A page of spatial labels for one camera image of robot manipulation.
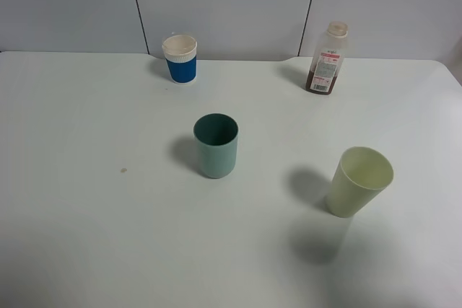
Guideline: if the blue sleeved paper cup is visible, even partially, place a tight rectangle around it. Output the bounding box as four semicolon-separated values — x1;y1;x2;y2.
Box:
162;34;197;84

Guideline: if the teal green plastic cup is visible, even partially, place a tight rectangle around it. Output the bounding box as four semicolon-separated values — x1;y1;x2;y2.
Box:
193;113;239;179

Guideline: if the pale yellow plastic cup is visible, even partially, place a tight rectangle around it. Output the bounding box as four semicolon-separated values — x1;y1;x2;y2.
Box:
326;146;394;218

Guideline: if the brown drink plastic bottle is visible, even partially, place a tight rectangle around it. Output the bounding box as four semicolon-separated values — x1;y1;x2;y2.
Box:
305;21;348;95

